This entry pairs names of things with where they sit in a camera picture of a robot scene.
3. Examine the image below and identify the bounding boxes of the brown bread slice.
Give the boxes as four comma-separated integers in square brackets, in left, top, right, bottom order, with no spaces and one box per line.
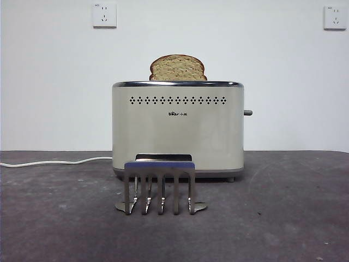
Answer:
[148,54,208,82]

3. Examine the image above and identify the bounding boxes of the cream toaster with steel rim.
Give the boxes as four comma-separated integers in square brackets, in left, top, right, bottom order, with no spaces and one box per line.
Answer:
[111,80,245,183]

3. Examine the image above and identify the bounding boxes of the silver metal toast rack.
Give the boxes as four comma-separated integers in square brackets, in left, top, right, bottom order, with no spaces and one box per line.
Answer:
[114,160,208,216]

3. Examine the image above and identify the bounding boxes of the white wall socket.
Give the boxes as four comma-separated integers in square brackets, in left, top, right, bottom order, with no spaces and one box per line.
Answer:
[92,3,118,29]
[323,5,347,31]

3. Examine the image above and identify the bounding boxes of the white power cable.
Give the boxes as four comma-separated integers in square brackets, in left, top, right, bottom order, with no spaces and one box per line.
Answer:
[0,156,113,168]

